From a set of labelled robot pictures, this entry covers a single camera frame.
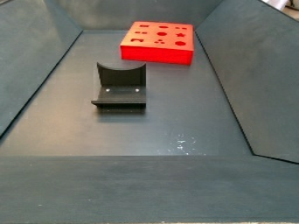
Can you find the black curved fixture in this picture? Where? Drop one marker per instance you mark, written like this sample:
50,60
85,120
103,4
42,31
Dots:
122,86

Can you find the red foam shape-sorter block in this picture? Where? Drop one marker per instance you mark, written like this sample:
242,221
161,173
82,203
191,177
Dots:
159,42

